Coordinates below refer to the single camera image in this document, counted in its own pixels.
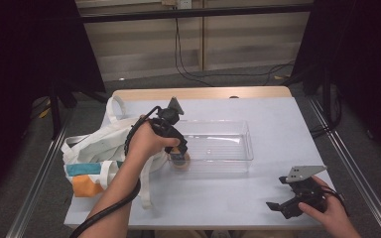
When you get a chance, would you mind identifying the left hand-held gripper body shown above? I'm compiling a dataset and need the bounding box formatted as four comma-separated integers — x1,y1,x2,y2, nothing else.
148,96,190,156

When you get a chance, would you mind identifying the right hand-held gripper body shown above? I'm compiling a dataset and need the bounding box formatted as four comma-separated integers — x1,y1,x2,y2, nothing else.
279,165,328,220

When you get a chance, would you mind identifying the small round tan object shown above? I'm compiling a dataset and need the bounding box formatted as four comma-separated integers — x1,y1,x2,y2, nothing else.
169,148,191,171

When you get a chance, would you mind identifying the clear plastic container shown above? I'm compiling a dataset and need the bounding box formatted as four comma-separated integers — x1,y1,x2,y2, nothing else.
169,119,255,175

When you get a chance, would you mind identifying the white canvas tote bag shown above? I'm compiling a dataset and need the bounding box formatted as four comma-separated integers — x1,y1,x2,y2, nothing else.
61,95,173,210

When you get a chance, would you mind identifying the person's left hand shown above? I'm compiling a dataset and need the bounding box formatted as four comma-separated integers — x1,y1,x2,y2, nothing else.
127,114,182,163

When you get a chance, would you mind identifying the person's right hand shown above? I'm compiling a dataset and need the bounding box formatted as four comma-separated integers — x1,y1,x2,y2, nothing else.
298,175,357,234

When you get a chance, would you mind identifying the white table cover sheet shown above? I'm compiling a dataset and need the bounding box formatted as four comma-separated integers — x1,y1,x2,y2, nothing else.
63,96,336,229

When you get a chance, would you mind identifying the black metal stand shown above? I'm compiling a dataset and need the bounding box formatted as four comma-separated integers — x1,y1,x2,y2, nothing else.
48,82,77,142

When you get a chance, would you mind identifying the black horizontal bar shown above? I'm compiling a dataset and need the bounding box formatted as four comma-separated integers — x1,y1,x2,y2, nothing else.
78,3,316,24

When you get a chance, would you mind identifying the black curtain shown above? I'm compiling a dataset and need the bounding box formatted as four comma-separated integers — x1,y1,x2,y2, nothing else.
291,0,381,170
0,0,107,209

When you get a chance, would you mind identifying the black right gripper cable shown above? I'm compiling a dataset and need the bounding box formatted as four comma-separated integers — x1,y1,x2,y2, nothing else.
321,184,351,217

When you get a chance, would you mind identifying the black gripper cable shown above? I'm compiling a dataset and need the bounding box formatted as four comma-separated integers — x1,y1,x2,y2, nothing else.
68,105,163,238
321,184,351,217

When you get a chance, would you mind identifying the metal floor rail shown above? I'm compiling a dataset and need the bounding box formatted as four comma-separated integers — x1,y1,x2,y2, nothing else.
307,95,381,238
5,132,67,238

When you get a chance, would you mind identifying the black cable bundle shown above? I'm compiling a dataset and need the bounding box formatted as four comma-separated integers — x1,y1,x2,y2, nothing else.
309,85,343,138

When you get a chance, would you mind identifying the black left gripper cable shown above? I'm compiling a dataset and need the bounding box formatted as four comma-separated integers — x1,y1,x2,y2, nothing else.
68,105,163,238

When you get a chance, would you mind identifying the black hanging wall cable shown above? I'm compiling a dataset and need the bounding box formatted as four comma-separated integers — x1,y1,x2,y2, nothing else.
173,18,214,87

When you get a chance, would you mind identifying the black floor cable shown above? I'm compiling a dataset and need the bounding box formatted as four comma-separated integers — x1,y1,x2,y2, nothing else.
191,59,297,80

